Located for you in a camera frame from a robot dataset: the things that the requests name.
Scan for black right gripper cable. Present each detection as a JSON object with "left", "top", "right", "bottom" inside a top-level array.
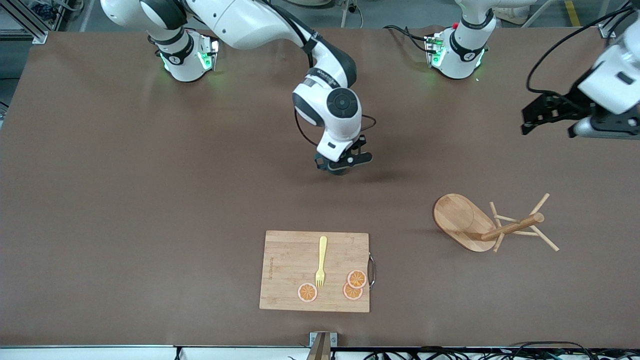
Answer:
[{"left": 294, "top": 20, "right": 377, "bottom": 147}]

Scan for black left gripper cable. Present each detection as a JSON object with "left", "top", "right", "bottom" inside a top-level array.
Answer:
[{"left": 526, "top": 5, "right": 636, "bottom": 98}]

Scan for black cable bundle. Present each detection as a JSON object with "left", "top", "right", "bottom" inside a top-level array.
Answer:
[{"left": 360, "top": 341, "right": 640, "bottom": 360}]

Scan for black arm base cable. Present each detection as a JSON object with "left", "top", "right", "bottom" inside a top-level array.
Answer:
[
  {"left": 384, "top": 25, "right": 441, "bottom": 54},
  {"left": 197, "top": 25, "right": 224, "bottom": 51}
]

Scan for wooden mug tree rack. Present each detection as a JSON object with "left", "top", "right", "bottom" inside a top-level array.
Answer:
[{"left": 433, "top": 192, "right": 560, "bottom": 253}]

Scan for aluminium frame profile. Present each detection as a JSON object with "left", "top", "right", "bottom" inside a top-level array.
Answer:
[
  {"left": 597, "top": 0, "right": 640, "bottom": 40},
  {"left": 0, "top": 0, "right": 49, "bottom": 45}
]

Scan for black right arm base cable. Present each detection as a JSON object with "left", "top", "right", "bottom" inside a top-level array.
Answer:
[{"left": 197, "top": 25, "right": 224, "bottom": 51}]

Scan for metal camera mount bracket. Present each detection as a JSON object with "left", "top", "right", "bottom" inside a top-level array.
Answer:
[{"left": 306, "top": 331, "right": 338, "bottom": 360}]

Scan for bamboo cutting board metal handle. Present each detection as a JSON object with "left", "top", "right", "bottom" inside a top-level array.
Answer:
[{"left": 259, "top": 230, "right": 377, "bottom": 314}]

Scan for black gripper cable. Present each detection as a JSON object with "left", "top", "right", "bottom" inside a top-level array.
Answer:
[
  {"left": 294, "top": 20, "right": 377, "bottom": 147},
  {"left": 526, "top": 5, "right": 636, "bottom": 98}
]

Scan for black left arm base cable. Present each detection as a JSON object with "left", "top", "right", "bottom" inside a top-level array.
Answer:
[{"left": 384, "top": 25, "right": 441, "bottom": 54}]

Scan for grey metal stand legs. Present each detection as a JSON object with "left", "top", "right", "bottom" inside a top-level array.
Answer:
[{"left": 300, "top": 0, "right": 363, "bottom": 30}]

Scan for yellow plastic fork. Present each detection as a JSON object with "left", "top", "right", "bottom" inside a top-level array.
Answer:
[{"left": 315, "top": 236, "right": 328, "bottom": 290}]

